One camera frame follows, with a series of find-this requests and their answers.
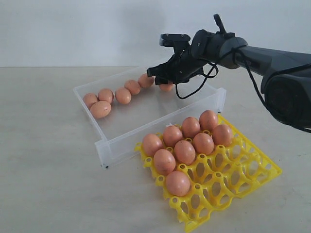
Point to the clear plastic bin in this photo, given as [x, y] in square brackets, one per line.
[151, 111]

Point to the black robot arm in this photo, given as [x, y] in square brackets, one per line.
[285, 89]

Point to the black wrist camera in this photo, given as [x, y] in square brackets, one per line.
[179, 42]

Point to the brown egg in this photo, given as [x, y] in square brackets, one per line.
[151, 144]
[208, 120]
[203, 143]
[166, 87]
[123, 95]
[184, 152]
[89, 99]
[106, 94]
[100, 109]
[222, 135]
[190, 127]
[164, 162]
[177, 183]
[132, 86]
[145, 81]
[172, 135]

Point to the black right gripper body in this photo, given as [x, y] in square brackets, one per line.
[181, 67]

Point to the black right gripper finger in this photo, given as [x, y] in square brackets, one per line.
[159, 80]
[162, 70]

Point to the yellow plastic egg tray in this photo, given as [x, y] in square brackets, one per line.
[215, 180]

